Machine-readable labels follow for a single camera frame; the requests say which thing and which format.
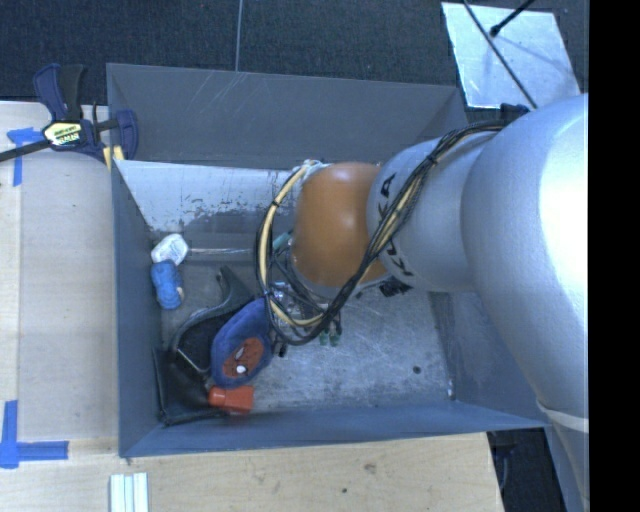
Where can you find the pale wood board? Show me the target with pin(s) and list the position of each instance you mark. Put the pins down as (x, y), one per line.
(65, 300)

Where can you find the white plastic plug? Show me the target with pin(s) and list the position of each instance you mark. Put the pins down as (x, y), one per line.
(170, 248)

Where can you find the black cylinder on white bracket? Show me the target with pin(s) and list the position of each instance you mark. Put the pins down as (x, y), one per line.
(396, 289)

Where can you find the grey metal bin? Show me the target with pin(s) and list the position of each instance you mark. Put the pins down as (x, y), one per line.
(370, 360)

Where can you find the blue plush toy red face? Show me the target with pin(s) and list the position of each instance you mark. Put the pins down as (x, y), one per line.
(239, 345)

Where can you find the orange-red plastic block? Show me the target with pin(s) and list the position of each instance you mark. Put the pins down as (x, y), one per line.
(232, 398)

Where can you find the black fabric bag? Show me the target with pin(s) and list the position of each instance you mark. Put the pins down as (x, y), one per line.
(192, 345)

